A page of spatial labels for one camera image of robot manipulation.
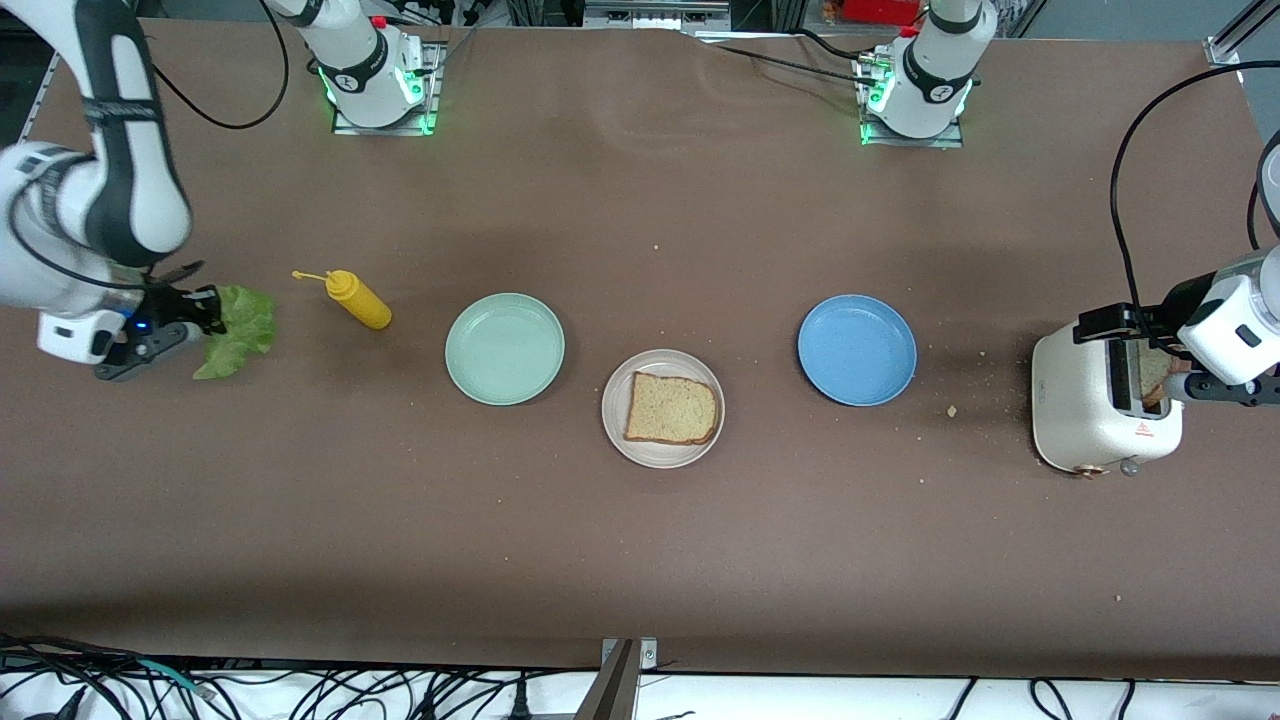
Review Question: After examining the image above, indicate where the green lettuce leaf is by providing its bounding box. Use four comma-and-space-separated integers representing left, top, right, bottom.
192, 285, 277, 381

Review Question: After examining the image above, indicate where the yellow mustard squeeze bottle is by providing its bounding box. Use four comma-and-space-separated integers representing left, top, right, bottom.
292, 268, 393, 331

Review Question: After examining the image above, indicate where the brown bread slice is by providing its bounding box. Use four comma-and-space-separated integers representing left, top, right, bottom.
624, 371, 721, 447
1138, 340, 1193, 409

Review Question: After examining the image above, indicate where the blue plate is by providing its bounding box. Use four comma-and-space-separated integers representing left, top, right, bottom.
797, 294, 918, 408

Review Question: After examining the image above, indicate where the mint green plate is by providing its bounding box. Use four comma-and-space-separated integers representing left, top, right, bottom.
445, 292, 566, 407

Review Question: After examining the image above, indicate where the beige plate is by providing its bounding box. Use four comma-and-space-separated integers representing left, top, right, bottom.
601, 348, 726, 470

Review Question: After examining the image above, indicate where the white toaster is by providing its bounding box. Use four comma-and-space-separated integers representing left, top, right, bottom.
1031, 307, 1185, 479

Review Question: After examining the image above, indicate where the slanted aluminium corner profile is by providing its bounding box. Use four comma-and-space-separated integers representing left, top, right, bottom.
1205, 0, 1280, 68

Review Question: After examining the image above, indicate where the red background box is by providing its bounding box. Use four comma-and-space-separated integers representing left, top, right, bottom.
838, 0, 926, 26

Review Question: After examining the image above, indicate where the grey metal beam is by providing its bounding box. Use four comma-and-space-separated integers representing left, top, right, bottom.
573, 640, 641, 720

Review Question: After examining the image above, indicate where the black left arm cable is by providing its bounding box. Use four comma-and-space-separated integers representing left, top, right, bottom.
1110, 62, 1280, 346

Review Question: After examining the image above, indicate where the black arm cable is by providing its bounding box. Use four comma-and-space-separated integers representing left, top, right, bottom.
1110, 62, 1280, 346
8, 0, 290, 293

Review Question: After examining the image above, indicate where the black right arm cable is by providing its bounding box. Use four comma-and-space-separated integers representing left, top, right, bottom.
8, 0, 290, 293

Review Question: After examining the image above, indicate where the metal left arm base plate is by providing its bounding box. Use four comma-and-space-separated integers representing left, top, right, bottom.
858, 50, 967, 149

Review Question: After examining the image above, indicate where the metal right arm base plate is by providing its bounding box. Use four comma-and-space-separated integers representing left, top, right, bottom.
332, 40, 443, 136

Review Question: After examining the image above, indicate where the teal floor cable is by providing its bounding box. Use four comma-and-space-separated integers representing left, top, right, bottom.
135, 658, 216, 698

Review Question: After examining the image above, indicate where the black floor cable tangle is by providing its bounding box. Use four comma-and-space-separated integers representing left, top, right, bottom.
0, 632, 601, 720

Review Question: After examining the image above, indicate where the black table power cable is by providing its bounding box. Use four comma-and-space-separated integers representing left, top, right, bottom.
785, 28, 869, 66
700, 40, 881, 87

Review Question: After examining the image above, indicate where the aluminium frame profile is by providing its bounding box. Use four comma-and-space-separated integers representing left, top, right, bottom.
583, 0, 733, 33

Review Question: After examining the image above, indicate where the metal table edge bracket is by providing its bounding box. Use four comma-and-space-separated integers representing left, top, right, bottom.
600, 637, 659, 673

